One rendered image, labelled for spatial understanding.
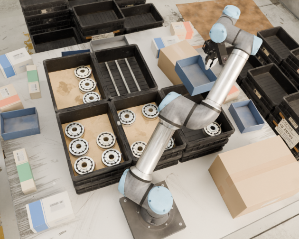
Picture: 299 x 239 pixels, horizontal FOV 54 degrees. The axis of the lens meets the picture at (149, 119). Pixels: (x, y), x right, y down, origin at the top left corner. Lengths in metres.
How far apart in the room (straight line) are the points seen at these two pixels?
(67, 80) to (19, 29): 1.83
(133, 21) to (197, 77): 1.55
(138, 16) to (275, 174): 2.08
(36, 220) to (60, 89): 0.76
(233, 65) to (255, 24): 2.80
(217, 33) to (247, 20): 2.78
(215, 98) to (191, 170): 0.59
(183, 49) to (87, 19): 1.11
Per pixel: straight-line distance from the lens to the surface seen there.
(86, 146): 1.58
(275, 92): 2.78
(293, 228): 2.68
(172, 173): 1.71
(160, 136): 1.31
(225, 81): 1.30
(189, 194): 1.68
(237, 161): 1.62
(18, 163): 1.72
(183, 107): 1.27
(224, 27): 1.34
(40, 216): 1.55
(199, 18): 3.89
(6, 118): 1.95
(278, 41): 3.31
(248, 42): 1.34
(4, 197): 2.51
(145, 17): 3.11
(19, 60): 2.13
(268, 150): 1.73
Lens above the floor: 2.24
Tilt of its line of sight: 56 degrees down
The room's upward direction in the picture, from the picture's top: 10 degrees clockwise
